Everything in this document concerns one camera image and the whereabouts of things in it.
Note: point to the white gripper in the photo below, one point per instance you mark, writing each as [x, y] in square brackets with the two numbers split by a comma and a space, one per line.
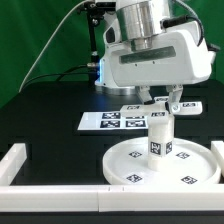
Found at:
[175, 58]

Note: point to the white cross-shaped table base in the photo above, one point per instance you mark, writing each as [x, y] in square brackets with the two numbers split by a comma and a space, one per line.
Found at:
[161, 107]

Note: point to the white round table top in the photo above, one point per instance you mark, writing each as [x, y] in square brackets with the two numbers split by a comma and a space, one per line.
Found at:
[188, 163]

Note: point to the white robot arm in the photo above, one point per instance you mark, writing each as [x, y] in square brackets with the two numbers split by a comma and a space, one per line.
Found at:
[146, 46]

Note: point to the white sheet with markers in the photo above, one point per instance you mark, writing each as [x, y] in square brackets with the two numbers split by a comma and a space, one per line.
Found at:
[111, 121]

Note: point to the white front fence bar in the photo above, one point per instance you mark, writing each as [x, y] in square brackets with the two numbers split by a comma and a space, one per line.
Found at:
[111, 198]

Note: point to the white left fence bar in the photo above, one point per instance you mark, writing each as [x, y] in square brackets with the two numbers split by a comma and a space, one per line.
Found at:
[11, 163]

